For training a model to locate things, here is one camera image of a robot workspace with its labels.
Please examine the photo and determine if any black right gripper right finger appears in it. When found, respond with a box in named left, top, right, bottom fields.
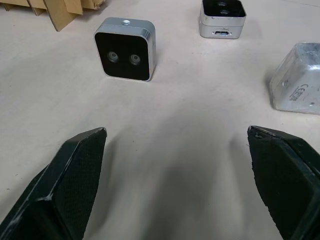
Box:
left=246, top=125, right=320, bottom=240

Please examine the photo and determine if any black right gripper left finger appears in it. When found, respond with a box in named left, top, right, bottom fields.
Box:
left=0, top=126, right=108, bottom=240

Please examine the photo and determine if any plastic-wrapped silver camera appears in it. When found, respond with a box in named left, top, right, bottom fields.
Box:
left=269, top=42, right=320, bottom=116

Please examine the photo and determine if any silver camera with black face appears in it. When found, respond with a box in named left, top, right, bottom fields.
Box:
left=93, top=17, right=157, bottom=82
left=199, top=0, right=248, bottom=40

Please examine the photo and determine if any small cardboard tray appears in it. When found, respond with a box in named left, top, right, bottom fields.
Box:
left=0, top=0, right=106, bottom=33

